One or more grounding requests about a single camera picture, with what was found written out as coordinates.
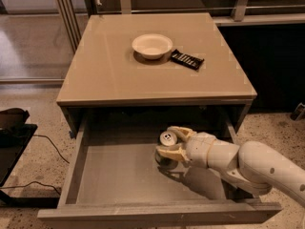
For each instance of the metal rail frame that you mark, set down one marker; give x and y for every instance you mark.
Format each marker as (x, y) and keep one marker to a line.
(224, 12)

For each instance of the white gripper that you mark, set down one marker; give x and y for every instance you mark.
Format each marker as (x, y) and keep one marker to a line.
(197, 147)

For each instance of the small dark floor object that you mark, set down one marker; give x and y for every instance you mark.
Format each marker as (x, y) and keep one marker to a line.
(298, 113)

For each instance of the open grey top drawer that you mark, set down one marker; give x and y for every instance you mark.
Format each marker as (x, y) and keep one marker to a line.
(114, 181)

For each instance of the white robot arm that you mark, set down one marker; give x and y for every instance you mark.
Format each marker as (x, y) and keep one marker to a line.
(253, 166)

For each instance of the black snack bar packet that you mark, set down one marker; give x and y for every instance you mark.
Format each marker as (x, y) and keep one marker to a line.
(186, 60)

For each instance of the white bowl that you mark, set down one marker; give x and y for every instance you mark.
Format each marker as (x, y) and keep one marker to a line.
(152, 46)

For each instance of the green soda can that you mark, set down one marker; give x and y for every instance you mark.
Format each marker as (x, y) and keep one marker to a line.
(166, 142)

